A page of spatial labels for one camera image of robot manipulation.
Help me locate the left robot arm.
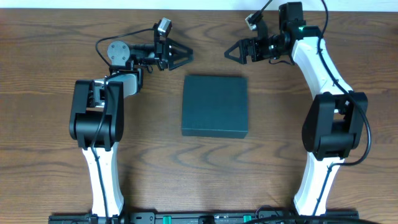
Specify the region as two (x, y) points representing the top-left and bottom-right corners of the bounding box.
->
(69, 38), (193, 223)

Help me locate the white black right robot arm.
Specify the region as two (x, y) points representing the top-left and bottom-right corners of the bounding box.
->
(224, 2), (372, 217)

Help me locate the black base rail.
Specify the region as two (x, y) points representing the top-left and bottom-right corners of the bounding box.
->
(48, 210), (360, 224)

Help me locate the dark green box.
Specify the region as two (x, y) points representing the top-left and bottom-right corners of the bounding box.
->
(181, 75), (248, 139)

